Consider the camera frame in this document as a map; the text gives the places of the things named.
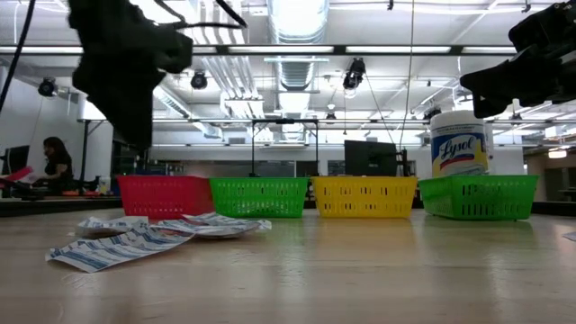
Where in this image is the yellow plastic basket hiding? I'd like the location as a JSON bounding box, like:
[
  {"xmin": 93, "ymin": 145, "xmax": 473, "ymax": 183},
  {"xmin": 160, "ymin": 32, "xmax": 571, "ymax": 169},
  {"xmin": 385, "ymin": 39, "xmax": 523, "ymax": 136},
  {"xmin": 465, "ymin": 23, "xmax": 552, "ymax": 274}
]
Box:
[{"xmin": 310, "ymin": 175, "xmax": 419, "ymax": 220}]

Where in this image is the dark shelf unit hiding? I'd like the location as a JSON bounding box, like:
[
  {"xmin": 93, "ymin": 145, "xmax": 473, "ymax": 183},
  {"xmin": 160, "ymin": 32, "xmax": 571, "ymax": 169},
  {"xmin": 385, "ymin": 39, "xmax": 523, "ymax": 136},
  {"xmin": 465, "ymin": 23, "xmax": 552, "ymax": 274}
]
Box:
[{"xmin": 111, "ymin": 134, "xmax": 152, "ymax": 177}]

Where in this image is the blue striped bandage wrapper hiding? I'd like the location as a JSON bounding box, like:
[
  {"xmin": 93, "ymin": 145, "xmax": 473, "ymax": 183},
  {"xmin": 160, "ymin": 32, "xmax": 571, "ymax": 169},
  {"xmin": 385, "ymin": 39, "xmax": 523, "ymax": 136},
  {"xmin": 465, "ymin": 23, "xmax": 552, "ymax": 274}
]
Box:
[
  {"xmin": 155, "ymin": 219, "xmax": 262, "ymax": 239},
  {"xmin": 182, "ymin": 211, "xmax": 274, "ymax": 233},
  {"xmin": 44, "ymin": 226, "xmax": 195, "ymax": 275},
  {"xmin": 75, "ymin": 215, "xmax": 149, "ymax": 239}
]

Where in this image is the Lysol wipes canister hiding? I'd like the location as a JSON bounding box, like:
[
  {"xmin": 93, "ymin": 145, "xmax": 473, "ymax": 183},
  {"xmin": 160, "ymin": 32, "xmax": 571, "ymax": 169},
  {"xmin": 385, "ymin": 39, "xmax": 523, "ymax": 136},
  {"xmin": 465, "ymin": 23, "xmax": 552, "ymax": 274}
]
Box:
[{"xmin": 429, "ymin": 110, "xmax": 491, "ymax": 177}]

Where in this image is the black monitor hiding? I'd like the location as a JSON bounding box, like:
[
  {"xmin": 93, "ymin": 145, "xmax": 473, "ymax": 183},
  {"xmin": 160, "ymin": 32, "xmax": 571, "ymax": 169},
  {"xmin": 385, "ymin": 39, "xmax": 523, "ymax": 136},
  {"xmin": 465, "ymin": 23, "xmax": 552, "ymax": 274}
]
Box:
[{"xmin": 344, "ymin": 139, "xmax": 399, "ymax": 177}]

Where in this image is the black ceiling-hung camera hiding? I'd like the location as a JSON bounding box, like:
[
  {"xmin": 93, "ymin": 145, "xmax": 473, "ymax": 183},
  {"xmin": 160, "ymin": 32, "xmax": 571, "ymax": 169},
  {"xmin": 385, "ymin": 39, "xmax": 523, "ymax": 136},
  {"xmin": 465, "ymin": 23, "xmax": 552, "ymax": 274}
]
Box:
[
  {"xmin": 189, "ymin": 69, "xmax": 209, "ymax": 91},
  {"xmin": 38, "ymin": 76, "xmax": 59, "ymax": 98}
]

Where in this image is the green plastic basket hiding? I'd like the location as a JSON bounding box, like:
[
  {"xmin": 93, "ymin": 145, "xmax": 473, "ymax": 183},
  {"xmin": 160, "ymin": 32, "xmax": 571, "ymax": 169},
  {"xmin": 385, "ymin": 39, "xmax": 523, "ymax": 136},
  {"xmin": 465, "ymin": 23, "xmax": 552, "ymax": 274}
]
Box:
[
  {"xmin": 418, "ymin": 174, "xmax": 540, "ymax": 221},
  {"xmin": 209, "ymin": 176, "xmax": 311, "ymax": 220}
]

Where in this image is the black overhead rig beam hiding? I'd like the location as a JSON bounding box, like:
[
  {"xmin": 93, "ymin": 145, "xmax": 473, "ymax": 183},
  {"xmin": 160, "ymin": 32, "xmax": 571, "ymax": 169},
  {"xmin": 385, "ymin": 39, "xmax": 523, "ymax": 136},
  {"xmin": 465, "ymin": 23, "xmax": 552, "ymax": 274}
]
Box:
[{"xmin": 0, "ymin": 43, "xmax": 518, "ymax": 58}]

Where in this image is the dark small monitor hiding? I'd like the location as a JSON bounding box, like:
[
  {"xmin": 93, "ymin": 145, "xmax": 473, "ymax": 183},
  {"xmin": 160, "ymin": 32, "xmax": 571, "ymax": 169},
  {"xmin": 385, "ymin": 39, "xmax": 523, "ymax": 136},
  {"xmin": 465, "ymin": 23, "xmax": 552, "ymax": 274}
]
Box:
[{"xmin": 0, "ymin": 144, "xmax": 31, "ymax": 176}]

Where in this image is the red object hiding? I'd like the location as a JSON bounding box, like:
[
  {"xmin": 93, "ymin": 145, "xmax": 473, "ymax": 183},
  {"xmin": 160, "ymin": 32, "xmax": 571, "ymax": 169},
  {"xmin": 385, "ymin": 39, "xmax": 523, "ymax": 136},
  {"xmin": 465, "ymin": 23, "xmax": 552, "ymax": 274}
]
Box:
[{"xmin": 0, "ymin": 166, "xmax": 35, "ymax": 184}]

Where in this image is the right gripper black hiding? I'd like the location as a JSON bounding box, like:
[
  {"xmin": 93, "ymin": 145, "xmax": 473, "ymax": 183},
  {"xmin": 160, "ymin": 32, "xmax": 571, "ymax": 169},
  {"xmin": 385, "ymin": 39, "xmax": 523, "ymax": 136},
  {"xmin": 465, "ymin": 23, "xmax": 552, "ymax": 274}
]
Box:
[{"xmin": 459, "ymin": 0, "xmax": 576, "ymax": 119}]

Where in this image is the person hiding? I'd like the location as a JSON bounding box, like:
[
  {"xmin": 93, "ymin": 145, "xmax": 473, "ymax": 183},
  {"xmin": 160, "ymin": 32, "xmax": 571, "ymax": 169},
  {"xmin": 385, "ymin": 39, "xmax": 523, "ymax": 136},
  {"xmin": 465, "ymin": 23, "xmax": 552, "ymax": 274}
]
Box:
[{"xmin": 33, "ymin": 136, "xmax": 76, "ymax": 193}]

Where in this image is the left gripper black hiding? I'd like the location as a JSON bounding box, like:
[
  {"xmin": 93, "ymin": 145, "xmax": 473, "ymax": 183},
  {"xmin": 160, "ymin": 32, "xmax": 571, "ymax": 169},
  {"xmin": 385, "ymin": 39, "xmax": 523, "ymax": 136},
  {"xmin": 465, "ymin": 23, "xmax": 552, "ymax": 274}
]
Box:
[{"xmin": 67, "ymin": 0, "xmax": 194, "ymax": 152}]

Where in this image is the black background table frame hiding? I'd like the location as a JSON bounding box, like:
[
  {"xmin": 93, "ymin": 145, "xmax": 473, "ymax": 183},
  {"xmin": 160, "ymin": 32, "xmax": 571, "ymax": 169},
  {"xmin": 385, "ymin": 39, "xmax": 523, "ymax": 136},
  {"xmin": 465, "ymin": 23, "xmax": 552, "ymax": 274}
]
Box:
[
  {"xmin": 76, "ymin": 117, "xmax": 154, "ymax": 195},
  {"xmin": 250, "ymin": 118, "xmax": 320, "ymax": 177}
]

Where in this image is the silver ceiling air duct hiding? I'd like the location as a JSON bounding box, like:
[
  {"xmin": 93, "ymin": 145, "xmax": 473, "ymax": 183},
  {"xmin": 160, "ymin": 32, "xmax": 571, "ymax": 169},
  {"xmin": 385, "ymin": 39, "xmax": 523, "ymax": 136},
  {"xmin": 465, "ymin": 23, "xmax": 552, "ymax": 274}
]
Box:
[{"xmin": 265, "ymin": 0, "xmax": 332, "ymax": 91}]

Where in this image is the red plastic basket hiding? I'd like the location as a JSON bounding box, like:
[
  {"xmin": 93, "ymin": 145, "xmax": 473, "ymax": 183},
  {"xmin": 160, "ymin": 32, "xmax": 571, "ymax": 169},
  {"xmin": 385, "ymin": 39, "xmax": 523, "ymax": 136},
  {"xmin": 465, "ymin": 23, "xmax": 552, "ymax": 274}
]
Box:
[{"xmin": 117, "ymin": 175, "xmax": 215, "ymax": 220}]

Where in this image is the black overhead rig camera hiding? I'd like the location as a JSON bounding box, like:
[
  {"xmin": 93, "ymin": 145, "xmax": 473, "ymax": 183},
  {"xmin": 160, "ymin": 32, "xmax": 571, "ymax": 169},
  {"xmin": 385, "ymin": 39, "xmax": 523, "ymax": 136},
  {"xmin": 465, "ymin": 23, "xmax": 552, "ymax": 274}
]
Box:
[{"xmin": 342, "ymin": 57, "xmax": 367, "ymax": 91}]

